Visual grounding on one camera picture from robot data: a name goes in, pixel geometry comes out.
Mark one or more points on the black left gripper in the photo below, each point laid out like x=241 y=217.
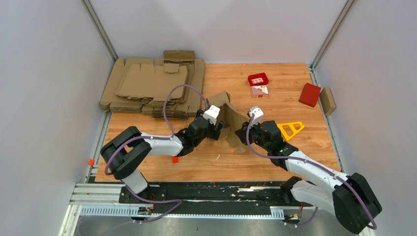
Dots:
x=215 y=134

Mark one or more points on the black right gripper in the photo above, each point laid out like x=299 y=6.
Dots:
x=242 y=133

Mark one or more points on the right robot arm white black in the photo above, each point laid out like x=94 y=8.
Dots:
x=349 y=198

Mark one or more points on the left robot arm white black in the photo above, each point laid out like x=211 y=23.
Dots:
x=124 y=153

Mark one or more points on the red box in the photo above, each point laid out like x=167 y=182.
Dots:
x=309 y=95

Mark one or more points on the small brown cardboard box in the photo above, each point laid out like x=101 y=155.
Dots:
x=327 y=101

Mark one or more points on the clear case with shapes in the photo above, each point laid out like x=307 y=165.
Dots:
x=259 y=91

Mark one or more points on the red plastic basket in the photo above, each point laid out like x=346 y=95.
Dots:
x=259 y=79

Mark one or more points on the stack of flat cardboard blanks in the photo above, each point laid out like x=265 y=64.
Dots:
x=147 y=85

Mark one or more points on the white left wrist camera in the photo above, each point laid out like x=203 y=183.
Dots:
x=211 y=114

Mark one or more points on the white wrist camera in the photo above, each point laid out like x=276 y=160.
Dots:
x=256 y=115
x=211 y=114

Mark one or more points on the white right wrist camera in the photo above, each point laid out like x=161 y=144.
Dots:
x=256 y=115

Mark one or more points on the yellow triangular plastic frame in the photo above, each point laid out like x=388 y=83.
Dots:
x=290 y=129

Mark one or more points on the aluminium frame rail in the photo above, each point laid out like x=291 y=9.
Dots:
x=95 y=210

